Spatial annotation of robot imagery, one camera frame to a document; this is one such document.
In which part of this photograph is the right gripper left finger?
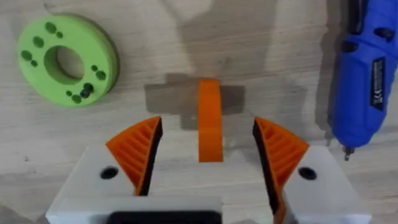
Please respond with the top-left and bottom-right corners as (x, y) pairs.
(63, 116), (164, 200)

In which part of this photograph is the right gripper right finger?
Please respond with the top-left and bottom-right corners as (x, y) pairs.
(252, 116), (373, 224)

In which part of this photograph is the blue electric screwdriver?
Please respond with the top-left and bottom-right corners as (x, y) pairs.
(328, 0), (398, 162)

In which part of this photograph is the orange ribbed wedge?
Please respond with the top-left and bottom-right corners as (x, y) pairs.
(198, 79), (224, 164)

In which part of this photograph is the green disc with holes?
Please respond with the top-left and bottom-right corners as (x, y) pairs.
(17, 14), (119, 108)

